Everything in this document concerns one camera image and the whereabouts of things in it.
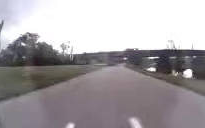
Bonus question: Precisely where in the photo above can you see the group of trees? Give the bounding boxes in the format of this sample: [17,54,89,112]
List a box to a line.
[0,31,74,67]

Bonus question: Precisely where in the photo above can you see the grey asphalt path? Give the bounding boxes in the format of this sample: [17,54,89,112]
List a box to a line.
[0,64,205,128]

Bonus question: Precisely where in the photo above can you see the grass verge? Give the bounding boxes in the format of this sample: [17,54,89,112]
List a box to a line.
[123,63,205,100]

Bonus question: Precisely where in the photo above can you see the dark bushes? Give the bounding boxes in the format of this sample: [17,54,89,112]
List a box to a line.
[126,54,205,80]

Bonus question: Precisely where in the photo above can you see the long bridge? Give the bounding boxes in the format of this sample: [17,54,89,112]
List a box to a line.
[73,48,205,66]

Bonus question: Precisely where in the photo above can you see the grass field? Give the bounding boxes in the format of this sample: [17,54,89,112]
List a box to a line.
[0,63,106,103]

